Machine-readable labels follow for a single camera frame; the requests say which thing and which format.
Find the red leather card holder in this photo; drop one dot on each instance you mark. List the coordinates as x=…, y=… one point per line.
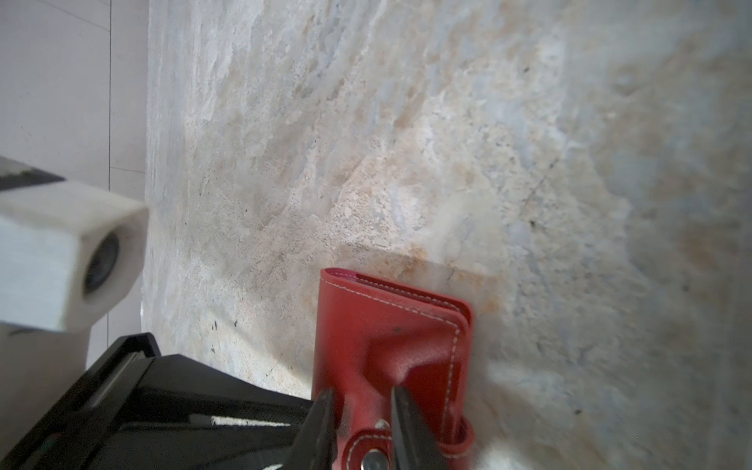
x=373, y=334

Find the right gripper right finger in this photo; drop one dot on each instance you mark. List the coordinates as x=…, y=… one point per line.
x=414, y=444

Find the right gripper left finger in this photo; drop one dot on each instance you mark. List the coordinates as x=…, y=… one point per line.
x=315, y=447

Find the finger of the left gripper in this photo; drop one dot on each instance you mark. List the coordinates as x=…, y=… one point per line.
x=137, y=409

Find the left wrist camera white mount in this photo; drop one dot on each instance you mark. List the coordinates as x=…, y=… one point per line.
x=70, y=252

